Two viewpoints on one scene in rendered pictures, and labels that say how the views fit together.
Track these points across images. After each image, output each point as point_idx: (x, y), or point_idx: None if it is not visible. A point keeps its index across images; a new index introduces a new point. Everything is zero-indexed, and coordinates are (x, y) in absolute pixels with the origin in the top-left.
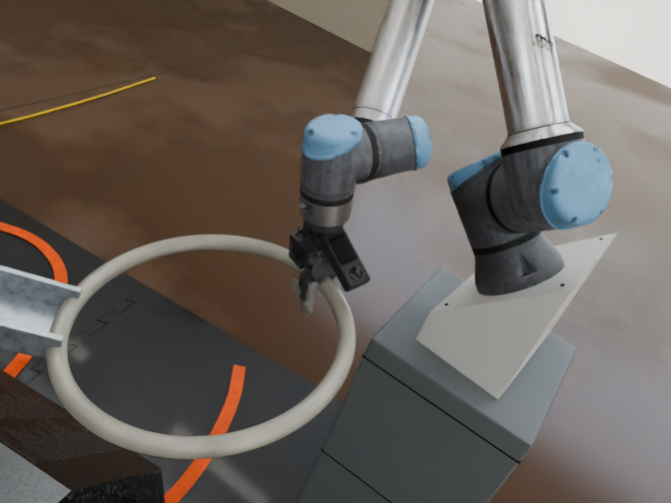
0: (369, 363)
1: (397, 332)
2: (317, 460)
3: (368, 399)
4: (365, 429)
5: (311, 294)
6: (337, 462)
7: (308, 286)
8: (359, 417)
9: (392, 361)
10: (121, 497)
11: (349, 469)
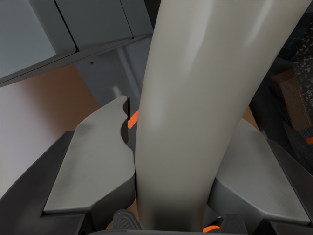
0: (74, 38)
1: (13, 45)
2: (136, 37)
3: (91, 19)
4: (104, 10)
5: (248, 149)
6: (127, 21)
7: (300, 198)
8: (105, 20)
9: (44, 9)
10: None
11: (123, 10)
